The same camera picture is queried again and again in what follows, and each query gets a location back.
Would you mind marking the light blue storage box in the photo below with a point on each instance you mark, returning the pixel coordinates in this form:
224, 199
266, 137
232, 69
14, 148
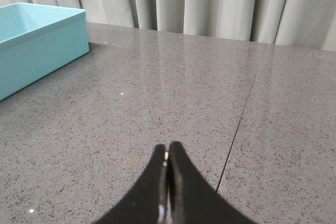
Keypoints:
37, 40

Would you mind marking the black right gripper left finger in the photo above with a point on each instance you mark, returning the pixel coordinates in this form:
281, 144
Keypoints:
146, 201

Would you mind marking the grey pleated curtain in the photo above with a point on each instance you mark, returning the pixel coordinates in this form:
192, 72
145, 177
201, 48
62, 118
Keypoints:
301, 23

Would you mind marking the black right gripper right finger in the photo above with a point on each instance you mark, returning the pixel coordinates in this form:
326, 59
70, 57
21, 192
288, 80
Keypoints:
192, 199

